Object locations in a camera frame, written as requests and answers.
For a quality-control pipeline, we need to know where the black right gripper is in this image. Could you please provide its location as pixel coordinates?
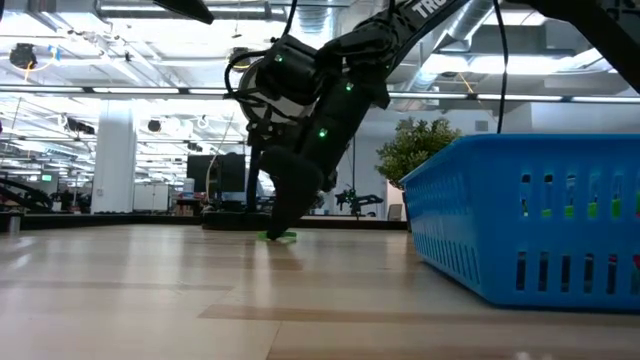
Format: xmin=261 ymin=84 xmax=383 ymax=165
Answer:
xmin=258 ymin=74 xmax=391 ymax=241

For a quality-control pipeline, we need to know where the black desk lamp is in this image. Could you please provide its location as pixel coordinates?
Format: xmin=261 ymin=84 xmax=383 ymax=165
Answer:
xmin=201 ymin=59 xmax=314 ymax=233

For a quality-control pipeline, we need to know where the black computer monitor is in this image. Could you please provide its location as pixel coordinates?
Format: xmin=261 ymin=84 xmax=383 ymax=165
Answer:
xmin=185 ymin=153 xmax=247 ymax=194

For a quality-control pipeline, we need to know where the black ceiling fixture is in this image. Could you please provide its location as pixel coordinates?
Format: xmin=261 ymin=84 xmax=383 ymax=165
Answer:
xmin=229 ymin=46 xmax=252 ymax=69
xmin=8 ymin=41 xmax=39 ymax=71

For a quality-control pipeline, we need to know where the small green potted plant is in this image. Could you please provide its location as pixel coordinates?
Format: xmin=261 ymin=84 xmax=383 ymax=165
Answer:
xmin=375 ymin=116 xmax=464 ymax=224

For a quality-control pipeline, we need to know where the white low cabinet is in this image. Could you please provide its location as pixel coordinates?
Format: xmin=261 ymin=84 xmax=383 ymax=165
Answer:
xmin=131 ymin=182 xmax=172 ymax=214

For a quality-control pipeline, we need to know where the white round pillar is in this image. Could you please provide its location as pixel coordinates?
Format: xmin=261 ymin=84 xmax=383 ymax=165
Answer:
xmin=90 ymin=110 xmax=138 ymax=216

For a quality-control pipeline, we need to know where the blue slotted plastic basket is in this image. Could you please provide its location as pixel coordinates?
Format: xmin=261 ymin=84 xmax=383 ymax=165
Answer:
xmin=399 ymin=133 xmax=640 ymax=312

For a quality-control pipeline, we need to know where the black curved background equipment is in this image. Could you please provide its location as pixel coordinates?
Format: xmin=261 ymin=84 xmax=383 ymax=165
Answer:
xmin=0 ymin=176 xmax=55 ymax=214

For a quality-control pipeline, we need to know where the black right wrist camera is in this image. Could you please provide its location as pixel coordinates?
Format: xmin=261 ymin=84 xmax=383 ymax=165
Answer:
xmin=246 ymin=118 xmax=302 ymax=152

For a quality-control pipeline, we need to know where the silver ribbed ceiling duct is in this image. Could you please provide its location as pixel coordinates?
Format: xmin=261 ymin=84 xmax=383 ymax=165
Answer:
xmin=294 ymin=0 xmax=332 ymax=37

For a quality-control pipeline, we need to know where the black aluminium table frame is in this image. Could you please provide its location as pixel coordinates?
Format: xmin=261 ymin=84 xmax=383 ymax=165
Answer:
xmin=0 ymin=212 xmax=409 ymax=233

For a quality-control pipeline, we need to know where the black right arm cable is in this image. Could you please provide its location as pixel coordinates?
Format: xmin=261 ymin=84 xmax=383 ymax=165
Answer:
xmin=491 ymin=0 xmax=510 ymax=135

